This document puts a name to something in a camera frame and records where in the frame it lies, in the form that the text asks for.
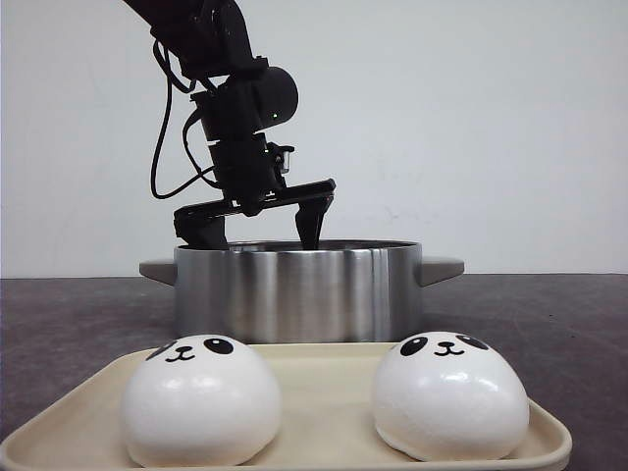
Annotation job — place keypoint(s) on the panda bun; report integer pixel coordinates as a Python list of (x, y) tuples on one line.
[(200, 401), (449, 396)]

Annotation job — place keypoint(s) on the stainless steel steamer pot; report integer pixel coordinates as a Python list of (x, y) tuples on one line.
[(277, 292)]

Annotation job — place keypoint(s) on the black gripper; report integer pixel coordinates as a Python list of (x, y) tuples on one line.
[(250, 174)]

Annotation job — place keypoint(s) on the cream plastic tray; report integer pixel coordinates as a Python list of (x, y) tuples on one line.
[(327, 423)]

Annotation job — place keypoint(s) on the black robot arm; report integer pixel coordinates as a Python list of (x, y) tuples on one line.
[(204, 51)]

